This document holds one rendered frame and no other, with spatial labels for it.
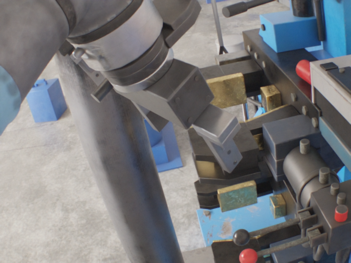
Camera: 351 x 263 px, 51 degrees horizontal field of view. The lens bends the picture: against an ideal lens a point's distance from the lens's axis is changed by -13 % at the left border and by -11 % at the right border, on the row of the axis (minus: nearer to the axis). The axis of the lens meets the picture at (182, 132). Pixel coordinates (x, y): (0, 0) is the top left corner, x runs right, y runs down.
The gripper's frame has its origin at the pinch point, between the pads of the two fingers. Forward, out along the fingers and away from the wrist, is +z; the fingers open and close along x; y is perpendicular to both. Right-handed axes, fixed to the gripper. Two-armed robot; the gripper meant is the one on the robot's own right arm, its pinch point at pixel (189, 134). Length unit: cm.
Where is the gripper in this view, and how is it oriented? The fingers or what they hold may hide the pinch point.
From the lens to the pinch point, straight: 53.4
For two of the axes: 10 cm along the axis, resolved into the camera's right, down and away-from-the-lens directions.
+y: -6.3, 7.5, -2.3
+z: 3.9, 5.5, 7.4
